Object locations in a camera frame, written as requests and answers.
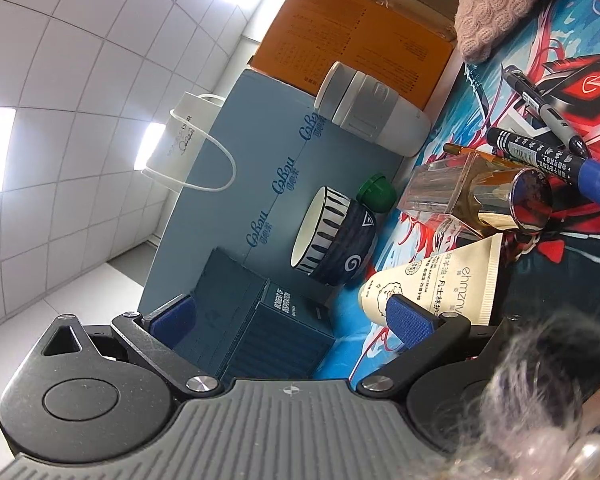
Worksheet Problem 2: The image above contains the black marker with blue cap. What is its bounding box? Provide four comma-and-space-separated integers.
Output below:
486, 127, 600, 206

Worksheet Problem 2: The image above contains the clear gold-capped perfume bottle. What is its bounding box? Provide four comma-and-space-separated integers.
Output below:
397, 152, 553, 241

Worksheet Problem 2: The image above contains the white paper bag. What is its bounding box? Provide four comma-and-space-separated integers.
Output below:
141, 91, 238, 193

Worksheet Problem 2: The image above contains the green bottle cap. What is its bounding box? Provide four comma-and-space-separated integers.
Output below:
356, 173, 397, 216

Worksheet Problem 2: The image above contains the pink knitted cloth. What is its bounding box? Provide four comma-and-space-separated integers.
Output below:
454, 0, 588, 63

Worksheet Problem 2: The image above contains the grey furry pearl accessory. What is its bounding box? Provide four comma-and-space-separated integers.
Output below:
450, 310, 600, 480

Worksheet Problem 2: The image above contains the dark blue container-style storage box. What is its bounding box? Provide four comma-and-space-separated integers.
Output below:
172, 247, 337, 382

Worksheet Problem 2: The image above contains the blue printed cardboard box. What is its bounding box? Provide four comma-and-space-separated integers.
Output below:
140, 70, 406, 356

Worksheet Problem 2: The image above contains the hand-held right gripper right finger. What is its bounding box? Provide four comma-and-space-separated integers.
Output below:
356, 294, 502, 404

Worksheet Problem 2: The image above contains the white round lid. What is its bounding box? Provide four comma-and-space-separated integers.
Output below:
288, 186, 378, 288

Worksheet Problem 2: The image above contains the white and grey thermos bottle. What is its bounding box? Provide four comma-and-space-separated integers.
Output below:
314, 61, 432, 157

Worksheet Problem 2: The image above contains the orange cardboard box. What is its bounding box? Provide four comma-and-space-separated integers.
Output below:
250, 0, 456, 111

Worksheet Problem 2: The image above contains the black pen with grey label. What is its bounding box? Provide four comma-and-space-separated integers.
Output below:
501, 66, 590, 157

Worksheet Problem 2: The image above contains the cream hand cream tube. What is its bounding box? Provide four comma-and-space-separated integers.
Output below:
358, 232, 503, 326

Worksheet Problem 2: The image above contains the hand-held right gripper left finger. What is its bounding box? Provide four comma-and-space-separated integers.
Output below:
39, 294, 223, 402

